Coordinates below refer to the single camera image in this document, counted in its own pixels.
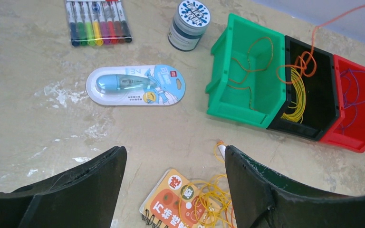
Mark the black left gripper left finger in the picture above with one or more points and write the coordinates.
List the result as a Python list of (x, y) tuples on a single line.
[(82, 197)]

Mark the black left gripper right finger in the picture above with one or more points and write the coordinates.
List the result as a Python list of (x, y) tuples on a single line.
[(264, 198)]

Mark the white orange marker pen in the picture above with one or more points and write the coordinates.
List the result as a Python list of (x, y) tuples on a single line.
[(222, 148)]

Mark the orange spiral notebook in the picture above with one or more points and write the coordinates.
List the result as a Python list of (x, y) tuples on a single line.
[(175, 202)]

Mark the green plastic bin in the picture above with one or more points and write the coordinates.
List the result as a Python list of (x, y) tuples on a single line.
[(244, 86)]

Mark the red plastic bin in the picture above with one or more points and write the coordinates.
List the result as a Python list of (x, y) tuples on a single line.
[(348, 131)]

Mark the correction tape blister pack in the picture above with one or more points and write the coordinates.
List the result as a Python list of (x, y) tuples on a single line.
[(156, 85)]

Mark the black plastic bin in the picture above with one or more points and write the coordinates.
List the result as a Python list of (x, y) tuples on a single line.
[(322, 105)]

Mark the marker pen set pack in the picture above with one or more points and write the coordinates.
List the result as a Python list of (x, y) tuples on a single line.
[(97, 23)]

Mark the round paint jar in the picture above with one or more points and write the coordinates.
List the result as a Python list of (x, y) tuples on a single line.
[(189, 24)]

